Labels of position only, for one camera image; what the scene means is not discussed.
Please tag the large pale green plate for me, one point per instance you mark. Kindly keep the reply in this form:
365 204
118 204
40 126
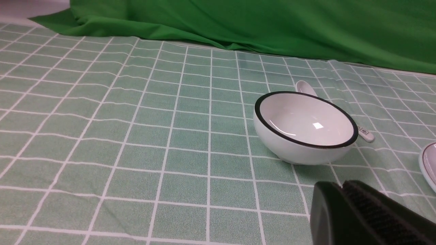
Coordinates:
427 164

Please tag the green checkered tablecloth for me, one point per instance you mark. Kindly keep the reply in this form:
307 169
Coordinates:
122 141

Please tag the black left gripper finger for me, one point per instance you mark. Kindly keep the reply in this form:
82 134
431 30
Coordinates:
357 214

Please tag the white spoon with label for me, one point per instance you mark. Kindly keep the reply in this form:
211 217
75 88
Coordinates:
305 87

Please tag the green backdrop cloth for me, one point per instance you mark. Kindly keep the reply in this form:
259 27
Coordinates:
395 34

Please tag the white bowl black rim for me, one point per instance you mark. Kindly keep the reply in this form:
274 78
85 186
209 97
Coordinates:
303 129

